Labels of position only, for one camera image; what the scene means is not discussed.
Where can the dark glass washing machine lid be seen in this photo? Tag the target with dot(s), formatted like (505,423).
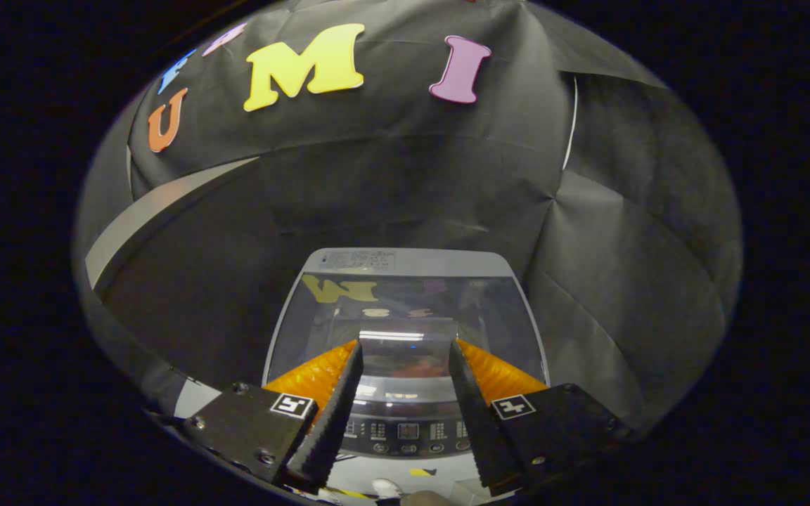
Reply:
(405,316)

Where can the yellow black floor tape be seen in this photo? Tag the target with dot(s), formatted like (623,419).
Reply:
(422,471)

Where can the grey washing machine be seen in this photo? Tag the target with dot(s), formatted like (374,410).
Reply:
(405,261)

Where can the beige cabinet with dark sides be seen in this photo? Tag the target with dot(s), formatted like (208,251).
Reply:
(194,295)

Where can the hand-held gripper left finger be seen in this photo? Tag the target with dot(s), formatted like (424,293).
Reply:
(331,422)

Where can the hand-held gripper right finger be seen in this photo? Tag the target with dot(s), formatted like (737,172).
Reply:
(472,422)

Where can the small white object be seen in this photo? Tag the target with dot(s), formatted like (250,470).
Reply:
(385,488)

